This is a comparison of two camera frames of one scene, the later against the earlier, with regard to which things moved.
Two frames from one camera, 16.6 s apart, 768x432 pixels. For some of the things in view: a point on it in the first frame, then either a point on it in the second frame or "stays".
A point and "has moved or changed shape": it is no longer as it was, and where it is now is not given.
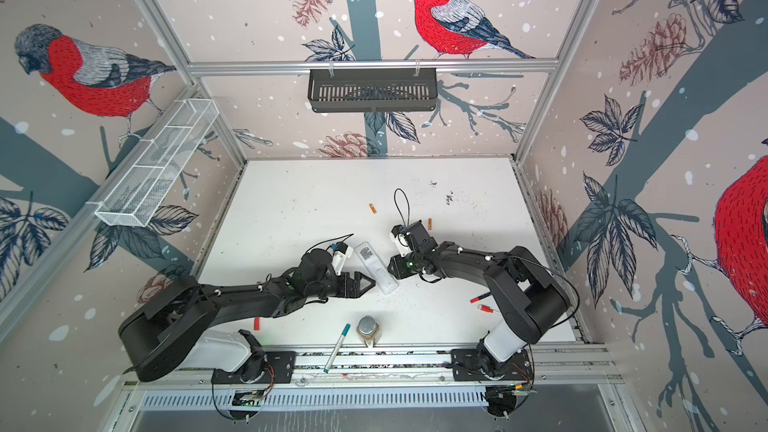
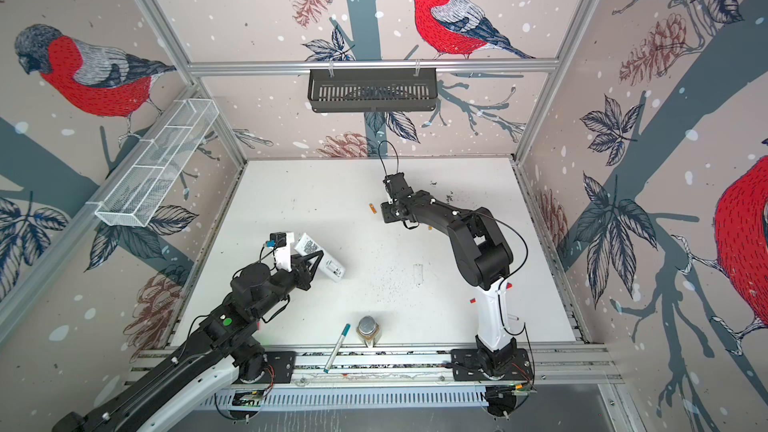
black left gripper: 355,291 to 301,272
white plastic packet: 376,267 has moved or changed shape
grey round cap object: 368,330 stays
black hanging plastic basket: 372,92 stays
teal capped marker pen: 337,347 stays
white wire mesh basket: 141,184 stays
